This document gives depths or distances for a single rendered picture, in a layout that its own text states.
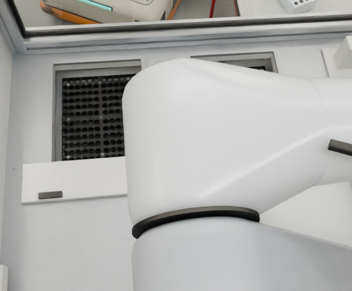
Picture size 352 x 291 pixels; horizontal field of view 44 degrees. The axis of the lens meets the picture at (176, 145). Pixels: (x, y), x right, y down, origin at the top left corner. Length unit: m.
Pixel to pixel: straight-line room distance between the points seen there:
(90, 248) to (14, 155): 0.25
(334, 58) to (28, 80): 0.70
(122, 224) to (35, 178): 0.20
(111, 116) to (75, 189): 0.21
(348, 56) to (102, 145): 0.58
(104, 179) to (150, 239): 0.59
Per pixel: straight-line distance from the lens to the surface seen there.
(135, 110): 0.33
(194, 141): 0.30
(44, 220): 0.88
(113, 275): 0.84
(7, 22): 0.99
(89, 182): 0.88
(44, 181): 0.90
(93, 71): 1.14
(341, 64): 1.07
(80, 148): 0.97
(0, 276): 0.82
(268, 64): 1.16
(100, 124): 0.99
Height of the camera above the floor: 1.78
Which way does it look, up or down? 66 degrees down
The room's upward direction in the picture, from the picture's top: 7 degrees clockwise
